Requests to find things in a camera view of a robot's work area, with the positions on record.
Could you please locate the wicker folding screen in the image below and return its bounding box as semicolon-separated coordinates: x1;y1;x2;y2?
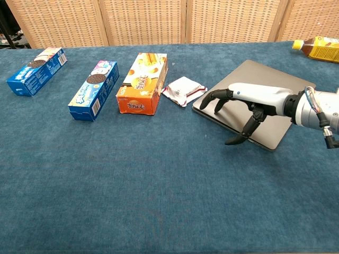
5;0;339;49

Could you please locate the grey aluminium laptop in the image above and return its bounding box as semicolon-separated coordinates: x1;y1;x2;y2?
192;59;317;152

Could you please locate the white snack packet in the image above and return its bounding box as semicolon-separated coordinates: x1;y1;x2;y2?
160;76;208;107

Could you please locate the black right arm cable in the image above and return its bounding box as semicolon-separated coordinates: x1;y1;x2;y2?
317;112;339;150

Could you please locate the blue Oreo box pink end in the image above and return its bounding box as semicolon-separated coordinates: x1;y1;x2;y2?
6;47;68;97

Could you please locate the tea bottle yellow label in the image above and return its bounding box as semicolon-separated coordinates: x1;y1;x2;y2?
292;36;339;64

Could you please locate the blue table cloth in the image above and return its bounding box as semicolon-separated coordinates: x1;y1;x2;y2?
0;41;339;254

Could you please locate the blue Oreo box purple end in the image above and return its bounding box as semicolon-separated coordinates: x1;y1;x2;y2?
67;60;120;122

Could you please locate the orange biscuit box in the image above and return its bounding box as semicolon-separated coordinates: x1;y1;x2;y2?
115;52;169;116

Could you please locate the black tripod stand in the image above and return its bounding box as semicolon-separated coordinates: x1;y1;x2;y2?
0;15;17;50

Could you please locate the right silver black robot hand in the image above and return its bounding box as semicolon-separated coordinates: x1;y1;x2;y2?
198;83;294;146

